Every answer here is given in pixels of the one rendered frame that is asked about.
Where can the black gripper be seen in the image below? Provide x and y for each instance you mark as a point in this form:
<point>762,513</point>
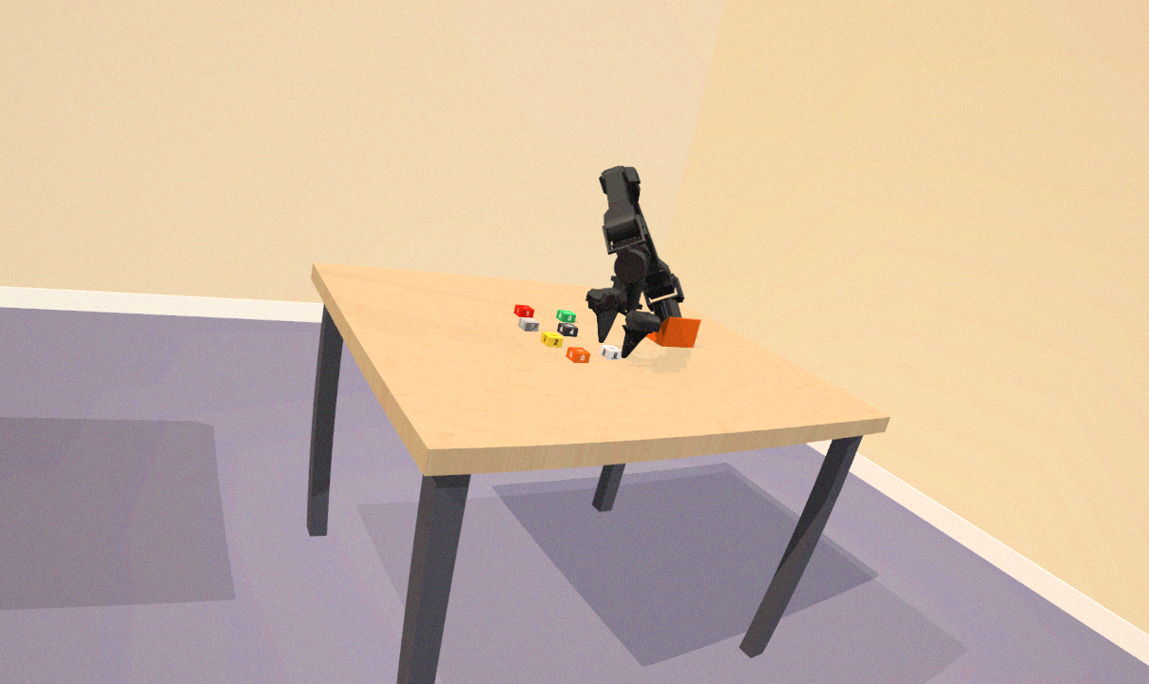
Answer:
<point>638,323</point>

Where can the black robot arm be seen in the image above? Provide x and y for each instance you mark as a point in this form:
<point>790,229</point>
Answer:
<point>625,226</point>

